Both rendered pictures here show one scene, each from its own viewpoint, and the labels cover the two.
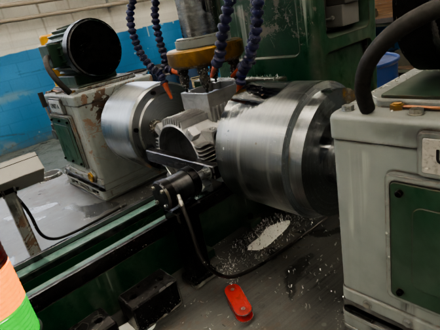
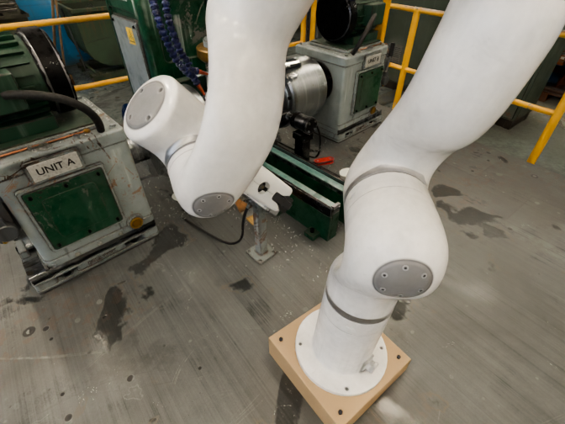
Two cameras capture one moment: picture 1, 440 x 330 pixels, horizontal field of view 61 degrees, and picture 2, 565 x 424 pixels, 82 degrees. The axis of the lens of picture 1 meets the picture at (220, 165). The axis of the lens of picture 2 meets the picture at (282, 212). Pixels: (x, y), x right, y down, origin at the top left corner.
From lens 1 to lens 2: 143 cm
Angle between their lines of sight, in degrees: 79
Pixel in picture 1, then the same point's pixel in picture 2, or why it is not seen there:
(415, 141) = (363, 59)
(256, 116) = (305, 73)
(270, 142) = (318, 82)
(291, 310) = (328, 151)
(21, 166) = not seen: hidden behind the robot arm
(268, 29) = (202, 33)
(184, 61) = not seen: hidden behind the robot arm
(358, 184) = (349, 81)
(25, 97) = not seen: outside the picture
